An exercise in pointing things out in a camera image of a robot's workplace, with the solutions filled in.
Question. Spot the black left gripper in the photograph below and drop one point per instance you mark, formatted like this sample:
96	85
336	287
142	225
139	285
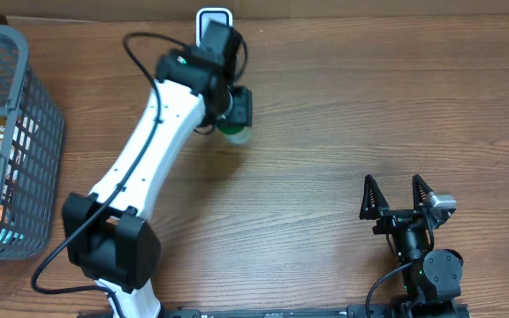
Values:
241	108

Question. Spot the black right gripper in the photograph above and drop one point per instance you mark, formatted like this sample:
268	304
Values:
391	218

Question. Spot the green lidded jar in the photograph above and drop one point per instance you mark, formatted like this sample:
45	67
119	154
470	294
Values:
236	135

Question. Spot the green Kleenex tissue pack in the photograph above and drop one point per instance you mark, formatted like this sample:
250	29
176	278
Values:
8	238

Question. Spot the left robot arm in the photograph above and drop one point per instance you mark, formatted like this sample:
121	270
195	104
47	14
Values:
108	233

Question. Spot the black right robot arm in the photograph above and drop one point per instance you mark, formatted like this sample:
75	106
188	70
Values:
431	277

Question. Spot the white barcode scanner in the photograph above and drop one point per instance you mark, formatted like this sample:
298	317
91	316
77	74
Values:
208	14

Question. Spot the brown cardboard backdrop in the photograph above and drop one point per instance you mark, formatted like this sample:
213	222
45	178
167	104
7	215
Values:
152	10

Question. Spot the grey plastic shopping basket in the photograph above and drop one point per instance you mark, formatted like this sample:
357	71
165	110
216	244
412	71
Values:
27	189

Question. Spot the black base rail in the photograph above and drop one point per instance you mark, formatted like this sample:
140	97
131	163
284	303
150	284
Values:
353	311

